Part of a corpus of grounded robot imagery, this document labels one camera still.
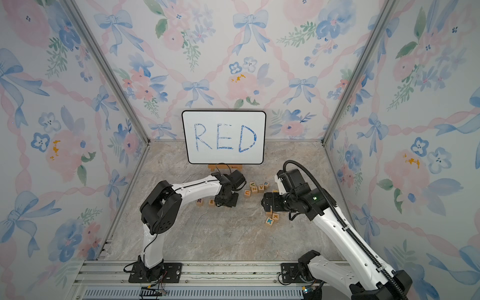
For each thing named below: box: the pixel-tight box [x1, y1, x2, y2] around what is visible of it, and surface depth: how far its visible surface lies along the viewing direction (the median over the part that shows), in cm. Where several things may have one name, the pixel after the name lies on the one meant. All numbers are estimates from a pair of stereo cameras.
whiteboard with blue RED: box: [181, 110, 267, 165], surface depth 97 cm
